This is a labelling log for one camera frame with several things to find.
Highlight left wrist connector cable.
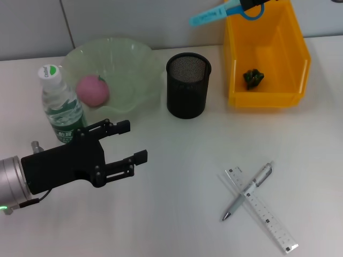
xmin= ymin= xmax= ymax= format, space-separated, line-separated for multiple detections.
xmin=2 ymin=187 xmax=53 ymax=215

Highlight silver ballpoint pen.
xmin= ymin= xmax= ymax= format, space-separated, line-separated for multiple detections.
xmin=220 ymin=161 xmax=274 ymax=222

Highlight blue scissors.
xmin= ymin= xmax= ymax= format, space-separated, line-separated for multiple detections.
xmin=189 ymin=0 xmax=265 ymax=27

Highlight pink peach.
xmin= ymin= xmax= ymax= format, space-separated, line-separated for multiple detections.
xmin=76 ymin=74 xmax=110 ymax=108

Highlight yellow plastic storage bin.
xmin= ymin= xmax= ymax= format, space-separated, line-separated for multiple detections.
xmin=223 ymin=0 xmax=312 ymax=109

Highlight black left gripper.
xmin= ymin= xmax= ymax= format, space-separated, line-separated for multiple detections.
xmin=20 ymin=119 xmax=149 ymax=196

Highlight clear plastic ruler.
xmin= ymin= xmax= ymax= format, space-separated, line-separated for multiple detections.
xmin=217 ymin=166 xmax=300 ymax=254

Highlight black mesh pen cup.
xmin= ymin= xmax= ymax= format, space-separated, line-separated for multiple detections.
xmin=165 ymin=52 xmax=212 ymax=120

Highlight pale green glass fruit bowl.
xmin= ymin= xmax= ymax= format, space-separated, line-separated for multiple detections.
xmin=59 ymin=36 xmax=165 ymax=126

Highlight clear water bottle green label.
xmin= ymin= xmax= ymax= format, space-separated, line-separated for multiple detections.
xmin=37 ymin=63 xmax=88 ymax=145

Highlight green plastic wrapper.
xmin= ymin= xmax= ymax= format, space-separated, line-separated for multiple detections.
xmin=243 ymin=69 xmax=265 ymax=90

